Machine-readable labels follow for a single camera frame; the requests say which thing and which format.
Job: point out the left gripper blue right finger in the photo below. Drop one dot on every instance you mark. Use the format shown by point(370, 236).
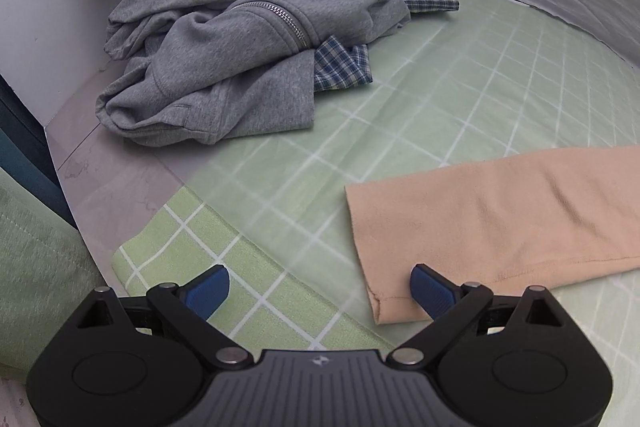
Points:
point(435, 294)

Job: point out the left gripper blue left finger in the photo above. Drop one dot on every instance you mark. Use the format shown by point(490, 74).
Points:
point(207, 292)

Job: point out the beige long-sleeve garment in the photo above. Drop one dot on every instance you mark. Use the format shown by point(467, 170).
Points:
point(552, 218)

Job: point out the green towel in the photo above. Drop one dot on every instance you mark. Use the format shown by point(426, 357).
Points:
point(45, 272)

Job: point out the green checkered bed sheet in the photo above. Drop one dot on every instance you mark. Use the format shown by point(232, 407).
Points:
point(496, 78)

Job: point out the dark blue cloth edge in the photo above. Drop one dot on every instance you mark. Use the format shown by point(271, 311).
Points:
point(25, 154)

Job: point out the grey zip hoodie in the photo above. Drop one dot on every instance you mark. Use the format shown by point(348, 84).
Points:
point(209, 70)

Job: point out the blue plaid shirt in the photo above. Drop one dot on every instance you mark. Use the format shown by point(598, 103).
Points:
point(338, 68)

